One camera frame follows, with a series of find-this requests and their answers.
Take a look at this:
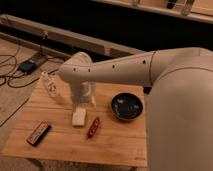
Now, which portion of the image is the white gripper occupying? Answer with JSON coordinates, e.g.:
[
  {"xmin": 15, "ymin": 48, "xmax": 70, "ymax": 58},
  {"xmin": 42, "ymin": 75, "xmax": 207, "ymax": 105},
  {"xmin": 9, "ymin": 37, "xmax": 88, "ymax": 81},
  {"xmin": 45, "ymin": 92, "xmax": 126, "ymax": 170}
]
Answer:
[{"xmin": 70, "ymin": 82, "xmax": 96, "ymax": 126}]

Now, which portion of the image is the wooden table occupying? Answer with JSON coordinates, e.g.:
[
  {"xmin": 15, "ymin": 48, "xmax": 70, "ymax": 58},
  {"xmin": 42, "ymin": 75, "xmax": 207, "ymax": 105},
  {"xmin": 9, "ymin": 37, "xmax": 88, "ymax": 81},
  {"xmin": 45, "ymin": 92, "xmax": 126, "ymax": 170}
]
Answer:
[{"xmin": 2, "ymin": 76, "xmax": 147, "ymax": 167}]

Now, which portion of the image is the black floor cable left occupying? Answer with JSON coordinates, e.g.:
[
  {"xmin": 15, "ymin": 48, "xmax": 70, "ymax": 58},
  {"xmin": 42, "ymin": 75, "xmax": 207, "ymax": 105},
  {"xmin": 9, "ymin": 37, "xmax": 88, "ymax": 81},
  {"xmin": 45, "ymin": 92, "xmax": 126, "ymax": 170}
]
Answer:
[{"xmin": 0, "ymin": 44, "xmax": 64, "ymax": 89}]

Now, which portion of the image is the black power adapter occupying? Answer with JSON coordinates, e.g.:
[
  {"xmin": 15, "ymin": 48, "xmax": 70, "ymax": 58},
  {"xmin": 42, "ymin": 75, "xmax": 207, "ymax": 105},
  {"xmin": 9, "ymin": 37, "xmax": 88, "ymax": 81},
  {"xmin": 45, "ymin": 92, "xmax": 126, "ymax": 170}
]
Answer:
[{"xmin": 18, "ymin": 60, "xmax": 37, "ymax": 74}]

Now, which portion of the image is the clear plastic bottle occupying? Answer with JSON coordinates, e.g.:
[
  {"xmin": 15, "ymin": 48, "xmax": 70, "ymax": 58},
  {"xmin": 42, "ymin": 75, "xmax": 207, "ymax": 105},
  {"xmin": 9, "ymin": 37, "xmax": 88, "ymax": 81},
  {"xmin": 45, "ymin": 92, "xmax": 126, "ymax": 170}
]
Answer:
[{"xmin": 41, "ymin": 71, "xmax": 59, "ymax": 97}]

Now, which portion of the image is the red snack bar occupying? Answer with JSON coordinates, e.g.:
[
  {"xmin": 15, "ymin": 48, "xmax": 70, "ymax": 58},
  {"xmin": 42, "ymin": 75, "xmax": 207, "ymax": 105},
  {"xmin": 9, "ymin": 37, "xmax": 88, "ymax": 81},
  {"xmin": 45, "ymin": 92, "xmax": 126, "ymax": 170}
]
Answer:
[{"xmin": 87, "ymin": 117, "xmax": 100, "ymax": 138}]

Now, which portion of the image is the dark blue bowl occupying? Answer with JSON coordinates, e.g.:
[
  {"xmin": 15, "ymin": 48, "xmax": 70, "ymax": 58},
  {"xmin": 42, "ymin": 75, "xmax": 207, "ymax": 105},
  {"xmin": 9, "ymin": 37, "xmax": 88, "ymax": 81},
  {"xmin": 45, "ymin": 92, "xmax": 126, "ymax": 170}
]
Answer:
[{"xmin": 111, "ymin": 92, "xmax": 143, "ymax": 121}]

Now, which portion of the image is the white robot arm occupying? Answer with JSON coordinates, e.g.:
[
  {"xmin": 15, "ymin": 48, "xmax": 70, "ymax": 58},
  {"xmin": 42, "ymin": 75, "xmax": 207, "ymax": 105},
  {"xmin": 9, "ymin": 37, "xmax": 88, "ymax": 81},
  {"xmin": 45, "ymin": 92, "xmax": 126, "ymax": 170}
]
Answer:
[{"xmin": 59, "ymin": 47, "xmax": 213, "ymax": 171}]

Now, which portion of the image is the long wooden beam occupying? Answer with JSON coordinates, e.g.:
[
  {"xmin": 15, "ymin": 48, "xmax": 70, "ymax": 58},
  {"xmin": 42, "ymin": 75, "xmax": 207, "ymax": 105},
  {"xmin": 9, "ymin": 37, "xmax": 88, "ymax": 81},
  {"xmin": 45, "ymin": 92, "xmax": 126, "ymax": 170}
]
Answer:
[{"xmin": 0, "ymin": 14, "xmax": 143, "ymax": 58}]

